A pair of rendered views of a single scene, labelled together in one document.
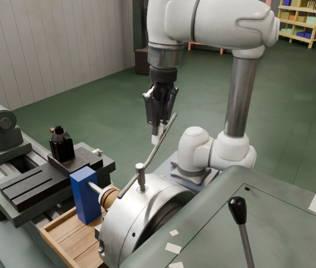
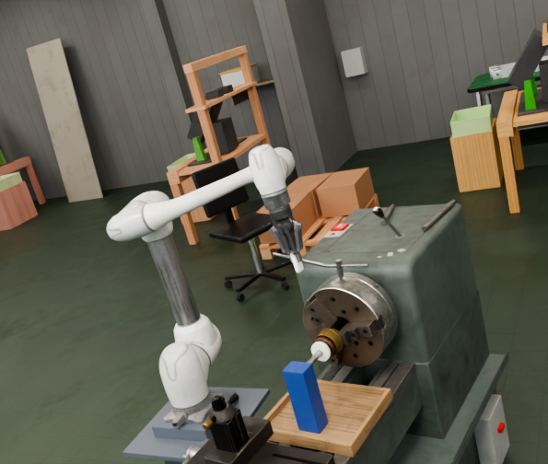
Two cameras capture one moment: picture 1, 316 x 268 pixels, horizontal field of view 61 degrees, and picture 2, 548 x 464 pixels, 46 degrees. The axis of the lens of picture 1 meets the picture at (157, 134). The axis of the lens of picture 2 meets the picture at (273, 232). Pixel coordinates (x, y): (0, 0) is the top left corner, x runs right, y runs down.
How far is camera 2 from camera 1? 2.30 m
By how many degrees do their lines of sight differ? 84
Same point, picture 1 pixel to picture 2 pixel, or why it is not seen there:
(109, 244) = (382, 309)
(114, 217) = (367, 295)
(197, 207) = (355, 258)
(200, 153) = (203, 358)
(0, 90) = not seen: outside the picture
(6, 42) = not seen: outside the picture
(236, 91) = (180, 269)
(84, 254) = (365, 406)
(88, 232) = (337, 416)
